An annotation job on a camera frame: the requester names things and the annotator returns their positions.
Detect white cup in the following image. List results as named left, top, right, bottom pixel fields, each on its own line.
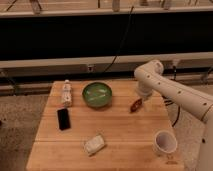
left=153, top=130, right=178, bottom=156

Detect red dried pepper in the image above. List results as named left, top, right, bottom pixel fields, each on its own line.
left=130, top=99, right=143, bottom=113

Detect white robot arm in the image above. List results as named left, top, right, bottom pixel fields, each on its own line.
left=134, top=60, right=213, bottom=171

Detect black hanging cable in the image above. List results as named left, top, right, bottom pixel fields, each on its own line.
left=101, top=4, right=136, bottom=74

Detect green bowl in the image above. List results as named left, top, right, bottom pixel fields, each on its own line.
left=82, top=82, right=112, bottom=108

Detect clear plastic bottle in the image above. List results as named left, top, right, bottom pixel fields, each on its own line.
left=61, top=80, right=72, bottom=107

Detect black floor cable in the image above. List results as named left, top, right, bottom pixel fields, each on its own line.
left=163, top=96, right=181, bottom=128

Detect black smartphone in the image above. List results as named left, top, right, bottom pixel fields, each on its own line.
left=57, top=108, right=71, bottom=130

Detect white wrapped packet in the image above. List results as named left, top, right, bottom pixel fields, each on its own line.
left=83, top=134, right=106, bottom=156

